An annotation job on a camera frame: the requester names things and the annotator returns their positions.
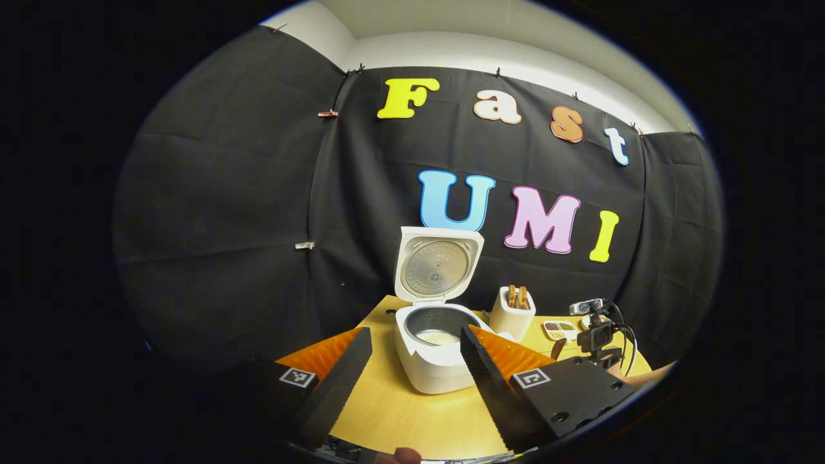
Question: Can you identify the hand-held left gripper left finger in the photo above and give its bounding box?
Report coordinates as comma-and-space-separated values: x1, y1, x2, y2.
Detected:
213, 327, 374, 452

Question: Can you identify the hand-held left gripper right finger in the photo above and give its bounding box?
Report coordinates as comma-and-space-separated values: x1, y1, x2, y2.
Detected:
460, 325, 645, 454

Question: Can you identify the white rice cooker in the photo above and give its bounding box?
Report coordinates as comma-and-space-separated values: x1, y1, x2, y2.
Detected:
393, 226, 500, 395

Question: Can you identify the white chopstick holder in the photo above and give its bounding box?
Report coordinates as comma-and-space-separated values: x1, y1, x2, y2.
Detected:
489, 285, 537, 342

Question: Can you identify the black backdrop cloth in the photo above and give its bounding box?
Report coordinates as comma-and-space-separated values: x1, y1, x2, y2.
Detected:
113, 26, 726, 387

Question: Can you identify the row of black cloth clips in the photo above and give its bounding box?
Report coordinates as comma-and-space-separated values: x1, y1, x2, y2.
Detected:
271, 23, 697, 137

